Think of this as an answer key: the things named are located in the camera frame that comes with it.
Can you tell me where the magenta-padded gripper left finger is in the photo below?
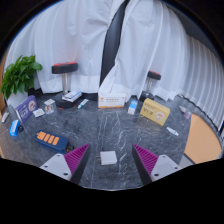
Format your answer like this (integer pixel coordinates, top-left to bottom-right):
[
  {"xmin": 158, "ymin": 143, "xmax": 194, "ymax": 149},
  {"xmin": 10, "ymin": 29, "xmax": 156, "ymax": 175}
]
[{"xmin": 39, "ymin": 143, "xmax": 92, "ymax": 185}]

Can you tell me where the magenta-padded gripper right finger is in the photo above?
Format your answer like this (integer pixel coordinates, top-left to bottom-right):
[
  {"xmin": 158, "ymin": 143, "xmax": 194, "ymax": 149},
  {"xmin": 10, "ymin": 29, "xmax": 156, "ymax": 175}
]
[{"xmin": 131, "ymin": 143, "xmax": 183, "ymax": 187}]

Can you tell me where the white charger block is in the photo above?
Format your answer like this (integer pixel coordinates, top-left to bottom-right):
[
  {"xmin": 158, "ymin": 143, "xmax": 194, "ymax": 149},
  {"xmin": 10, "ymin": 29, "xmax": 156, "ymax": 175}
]
[{"xmin": 96, "ymin": 150, "xmax": 118, "ymax": 166}]

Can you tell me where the small white tube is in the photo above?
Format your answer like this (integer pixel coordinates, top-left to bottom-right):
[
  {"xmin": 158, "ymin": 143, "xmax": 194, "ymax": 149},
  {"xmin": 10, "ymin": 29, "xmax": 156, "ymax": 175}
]
[
  {"xmin": 77, "ymin": 98, "xmax": 90, "ymax": 110},
  {"xmin": 165, "ymin": 126, "xmax": 180, "ymax": 137}
]

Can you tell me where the yellow cardboard box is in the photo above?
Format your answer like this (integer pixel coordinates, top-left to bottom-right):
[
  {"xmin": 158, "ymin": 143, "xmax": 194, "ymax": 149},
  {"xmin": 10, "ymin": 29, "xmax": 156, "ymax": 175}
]
[{"xmin": 139, "ymin": 97, "xmax": 171, "ymax": 127}]

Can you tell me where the flat printed packet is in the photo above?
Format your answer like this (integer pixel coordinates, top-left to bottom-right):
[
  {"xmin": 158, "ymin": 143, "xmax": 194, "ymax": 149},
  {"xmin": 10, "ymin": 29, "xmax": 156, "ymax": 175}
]
[{"xmin": 44, "ymin": 104, "xmax": 56, "ymax": 115}]

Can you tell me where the small blue white box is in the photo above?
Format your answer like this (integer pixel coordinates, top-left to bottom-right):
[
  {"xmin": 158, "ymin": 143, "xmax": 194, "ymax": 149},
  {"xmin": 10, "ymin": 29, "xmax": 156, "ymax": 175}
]
[{"xmin": 127, "ymin": 98, "xmax": 139, "ymax": 116}]

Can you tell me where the white booklet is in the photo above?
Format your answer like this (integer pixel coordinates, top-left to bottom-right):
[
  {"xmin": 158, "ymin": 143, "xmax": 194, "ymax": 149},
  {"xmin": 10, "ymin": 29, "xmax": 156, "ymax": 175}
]
[{"xmin": 61, "ymin": 90, "xmax": 83, "ymax": 103}]

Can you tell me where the purple cardboard box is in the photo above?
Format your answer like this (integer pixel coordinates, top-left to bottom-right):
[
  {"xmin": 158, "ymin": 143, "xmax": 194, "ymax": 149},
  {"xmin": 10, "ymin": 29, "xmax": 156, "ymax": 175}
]
[{"xmin": 14, "ymin": 94, "xmax": 39, "ymax": 125}]

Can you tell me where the white orange carton box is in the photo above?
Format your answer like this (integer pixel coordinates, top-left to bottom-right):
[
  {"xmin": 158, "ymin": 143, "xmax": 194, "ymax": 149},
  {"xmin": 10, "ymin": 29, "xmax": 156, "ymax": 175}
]
[{"xmin": 97, "ymin": 92, "xmax": 129, "ymax": 109}]

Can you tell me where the black red-topped stool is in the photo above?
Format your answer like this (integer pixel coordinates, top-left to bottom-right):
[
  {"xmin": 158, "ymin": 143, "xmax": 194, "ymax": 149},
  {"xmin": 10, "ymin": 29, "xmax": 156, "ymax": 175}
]
[
  {"xmin": 51, "ymin": 61, "xmax": 79, "ymax": 110},
  {"xmin": 139, "ymin": 70, "xmax": 162, "ymax": 102}
]

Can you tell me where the green potted plant white pot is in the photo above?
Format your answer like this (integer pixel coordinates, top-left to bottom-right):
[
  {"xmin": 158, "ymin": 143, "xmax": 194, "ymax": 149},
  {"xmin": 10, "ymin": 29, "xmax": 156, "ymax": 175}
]
[{"xmin": 0, "ymin": 54, "xmax": 43, "ymax": 108}]

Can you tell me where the white curtain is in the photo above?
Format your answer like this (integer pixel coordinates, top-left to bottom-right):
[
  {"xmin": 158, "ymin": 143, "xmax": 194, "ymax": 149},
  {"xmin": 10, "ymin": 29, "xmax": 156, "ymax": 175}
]
[
  {"xmin": 98, "ymin": 0, "xmax": 224, "ymax": 131},
  {"xmin": 3, "ymin": 0, "xmax": 126, "ymax": 96}
]

